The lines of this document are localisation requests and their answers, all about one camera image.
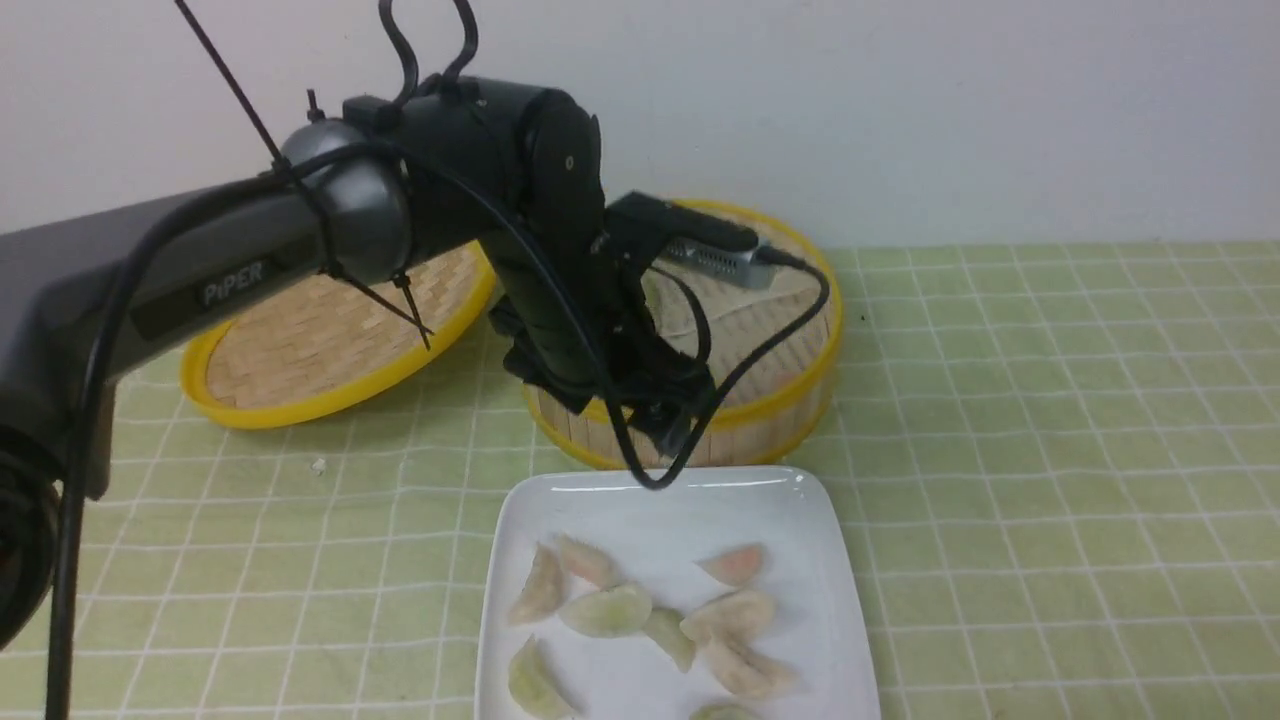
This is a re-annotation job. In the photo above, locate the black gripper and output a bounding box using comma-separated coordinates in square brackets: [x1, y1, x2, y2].
[488, 192, 762, 454]

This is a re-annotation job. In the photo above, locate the pink dumpling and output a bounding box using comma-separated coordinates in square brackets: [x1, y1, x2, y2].
[556, 534, 625, 591]

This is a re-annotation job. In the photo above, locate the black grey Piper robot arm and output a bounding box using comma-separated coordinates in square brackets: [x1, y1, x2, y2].
[3, 76, 762, 643]

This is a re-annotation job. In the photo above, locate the pale dumpling plate left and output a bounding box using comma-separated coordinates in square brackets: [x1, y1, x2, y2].
[506, 543, 564, 625]

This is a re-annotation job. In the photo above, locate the pale dumpling plate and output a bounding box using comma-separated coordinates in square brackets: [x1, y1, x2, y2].
[700, 634, 797, 700]
[506, 543, 564, 625]
[678, 587, 778, 644]

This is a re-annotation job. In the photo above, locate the green dumpling plate centre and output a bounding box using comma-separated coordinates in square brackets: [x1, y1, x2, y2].
[558, 583, 653, 639]

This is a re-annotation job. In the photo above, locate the pink dumpling plate top right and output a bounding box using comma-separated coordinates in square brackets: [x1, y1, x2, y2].
[696, 542, 767, 588]

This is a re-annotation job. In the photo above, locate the white square plate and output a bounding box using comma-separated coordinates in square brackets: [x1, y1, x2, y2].
[474, 466, 882, 719]

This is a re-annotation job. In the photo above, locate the small green dumpling plate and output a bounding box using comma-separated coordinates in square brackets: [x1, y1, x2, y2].
[643, 606, 698, 674]

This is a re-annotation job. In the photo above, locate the pale dumpling plate lower right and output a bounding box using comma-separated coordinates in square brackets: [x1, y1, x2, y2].
[700, 634, 797, 700]

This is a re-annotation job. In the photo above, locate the green dumpling plate lower left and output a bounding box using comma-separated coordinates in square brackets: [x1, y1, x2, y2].
[507, 635, 577, 719]

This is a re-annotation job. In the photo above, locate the green dumpling plate bottom edge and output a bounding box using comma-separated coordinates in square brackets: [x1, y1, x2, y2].
[687, 702, 762, 720]

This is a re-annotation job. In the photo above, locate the white steamer liner cloth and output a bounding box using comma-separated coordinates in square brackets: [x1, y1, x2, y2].
[643, 263, 838, 409]

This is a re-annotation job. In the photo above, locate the bamboo steamer basket yellow rim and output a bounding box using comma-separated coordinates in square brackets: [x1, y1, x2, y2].
[520, 199, 844, 471]

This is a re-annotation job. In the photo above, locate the woven bamboo steamer lid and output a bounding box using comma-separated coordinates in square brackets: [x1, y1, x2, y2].
[180, 243, 497, 430]

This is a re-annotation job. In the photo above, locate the black zip tie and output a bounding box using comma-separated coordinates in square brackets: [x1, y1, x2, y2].
[175, 1, 433, 350]

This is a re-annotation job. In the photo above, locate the green checked tablecloth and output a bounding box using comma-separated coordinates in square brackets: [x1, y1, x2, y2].
[0, 241, 1280, 720]

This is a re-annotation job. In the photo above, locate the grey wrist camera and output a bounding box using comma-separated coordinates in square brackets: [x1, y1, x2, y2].
[659, 237, 776, 291]

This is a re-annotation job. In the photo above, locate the black camera cable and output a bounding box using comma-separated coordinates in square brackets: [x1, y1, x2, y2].
[44, 0, 833, 720]

